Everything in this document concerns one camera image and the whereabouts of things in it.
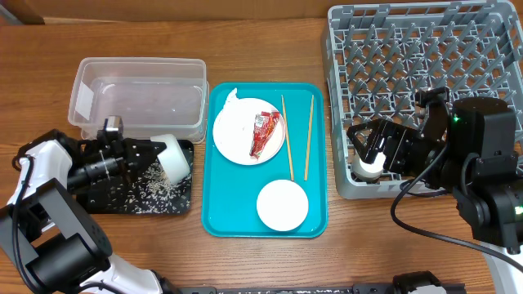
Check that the left wooden chopstick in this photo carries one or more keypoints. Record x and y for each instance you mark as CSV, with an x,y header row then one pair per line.
x,y
287,138

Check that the large white plate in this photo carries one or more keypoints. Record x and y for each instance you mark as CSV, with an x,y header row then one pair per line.
x,y
233,131

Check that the right wooden chopstick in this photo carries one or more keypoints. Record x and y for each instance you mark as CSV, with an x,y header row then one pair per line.
x,y
308,143

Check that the black tray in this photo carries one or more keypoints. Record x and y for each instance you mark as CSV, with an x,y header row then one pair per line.
x,y
141,162

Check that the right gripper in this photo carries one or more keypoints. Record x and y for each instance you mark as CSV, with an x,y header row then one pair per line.
x,y
397,140

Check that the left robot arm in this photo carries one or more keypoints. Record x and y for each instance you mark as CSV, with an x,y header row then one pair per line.
x,y
54,243

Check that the white cup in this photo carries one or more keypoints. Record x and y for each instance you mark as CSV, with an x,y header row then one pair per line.
x,y
362,170

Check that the grey dishwasher rack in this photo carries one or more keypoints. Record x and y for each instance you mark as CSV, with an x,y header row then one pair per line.
x,y
376,56

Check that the white rice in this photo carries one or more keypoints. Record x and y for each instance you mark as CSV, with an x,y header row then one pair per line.
x,y
142,197

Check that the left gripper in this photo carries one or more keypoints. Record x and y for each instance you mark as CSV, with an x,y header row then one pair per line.
x,y
128,154

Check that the clear plastic bin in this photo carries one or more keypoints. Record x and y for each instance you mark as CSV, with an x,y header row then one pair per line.
x,y
152,95

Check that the red snack wrapper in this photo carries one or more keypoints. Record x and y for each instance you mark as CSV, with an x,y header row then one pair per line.
x,y
264,126

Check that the grey rice bowl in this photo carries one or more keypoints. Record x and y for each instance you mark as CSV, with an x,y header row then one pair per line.
x,y
172,159

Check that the teal serving tray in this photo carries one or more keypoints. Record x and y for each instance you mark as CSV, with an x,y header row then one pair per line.
x,y
230,190

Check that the wooden chopstick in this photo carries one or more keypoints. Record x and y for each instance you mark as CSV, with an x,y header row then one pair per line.
x,y
287,138
308,143

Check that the white napkin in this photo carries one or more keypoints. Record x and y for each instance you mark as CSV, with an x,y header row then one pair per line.
x,y
231,99

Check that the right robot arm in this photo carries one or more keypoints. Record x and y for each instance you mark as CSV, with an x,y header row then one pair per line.
x,y
466,148

